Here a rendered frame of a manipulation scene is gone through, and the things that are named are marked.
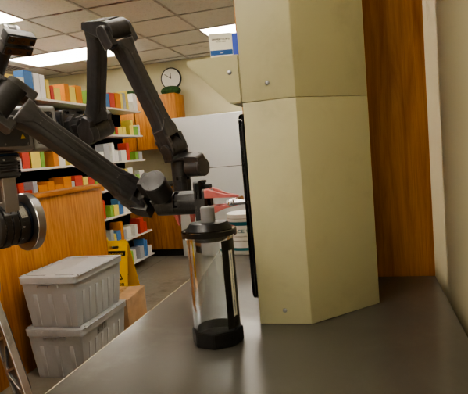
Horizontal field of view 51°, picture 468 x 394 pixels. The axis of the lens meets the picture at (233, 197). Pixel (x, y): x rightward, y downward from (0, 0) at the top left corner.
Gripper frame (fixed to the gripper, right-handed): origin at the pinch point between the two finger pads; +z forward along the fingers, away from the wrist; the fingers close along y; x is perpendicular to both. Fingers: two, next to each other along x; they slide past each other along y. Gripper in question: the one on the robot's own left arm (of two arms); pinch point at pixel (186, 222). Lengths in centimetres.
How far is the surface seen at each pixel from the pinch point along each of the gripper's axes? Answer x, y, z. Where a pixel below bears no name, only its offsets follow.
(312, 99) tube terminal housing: -43, 47, -30
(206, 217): -56, 26, -8
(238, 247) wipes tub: 23.5, 10.1, 13.5
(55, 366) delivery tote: 110, -138, 101
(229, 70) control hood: -46, 31, -37
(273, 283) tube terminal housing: -46, 36, 8
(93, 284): 129, -117, 54
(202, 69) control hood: -46, 25, -38
